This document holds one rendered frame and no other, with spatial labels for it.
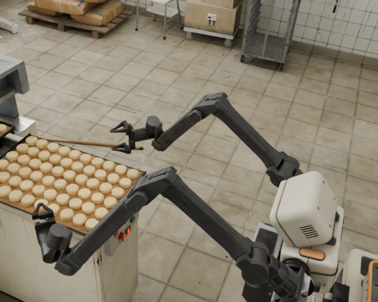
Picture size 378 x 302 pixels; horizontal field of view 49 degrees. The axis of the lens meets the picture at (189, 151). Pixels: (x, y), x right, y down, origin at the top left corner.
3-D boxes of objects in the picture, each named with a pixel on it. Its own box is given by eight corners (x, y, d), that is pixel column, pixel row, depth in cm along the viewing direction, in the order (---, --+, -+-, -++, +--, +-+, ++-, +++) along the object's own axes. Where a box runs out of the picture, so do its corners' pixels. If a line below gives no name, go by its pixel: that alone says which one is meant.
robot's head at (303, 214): (341, 199, 136) (319, 165, 132) (335, 245, 120) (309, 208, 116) (302, 209, 145) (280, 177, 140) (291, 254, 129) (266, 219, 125)
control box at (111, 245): (104, 254, 168) (102, 231, 159) (132, 214, 185) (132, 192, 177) (111, 257, 167) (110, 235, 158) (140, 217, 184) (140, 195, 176)
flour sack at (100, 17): (102, 29, 487) (101, 17, 478) (69, 23, 495) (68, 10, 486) (126, 9, 542) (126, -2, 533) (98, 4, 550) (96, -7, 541)
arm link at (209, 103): (205, 98, 141) (219, 81, 146) (187, 113, 152) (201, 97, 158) (293, 186, 148) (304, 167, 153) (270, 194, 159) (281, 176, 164)
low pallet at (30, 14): (19, 21, 514) (17, 12, 507) (56, 2, 574) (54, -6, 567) (105, 41, 488) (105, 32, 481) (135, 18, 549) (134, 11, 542)
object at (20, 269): (-6, 296, 225) (-53, 174, 169) (36, 250, 250) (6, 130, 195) (107, 349, 207) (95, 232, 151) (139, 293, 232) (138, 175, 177)
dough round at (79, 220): (81, 214, 156) (80, 211, 155) (89, 221, 154) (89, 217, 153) (70, 222, 153) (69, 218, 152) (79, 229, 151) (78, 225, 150)
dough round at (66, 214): (73, 210, 158) (73, 207, 156) (74, 220, 154) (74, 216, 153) (60, 212, 156) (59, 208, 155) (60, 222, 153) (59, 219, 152)
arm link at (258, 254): (282, 276, 116) (282, 264, 121) (258, 253, 115) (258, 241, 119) (258, 291, 120) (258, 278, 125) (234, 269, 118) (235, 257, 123)
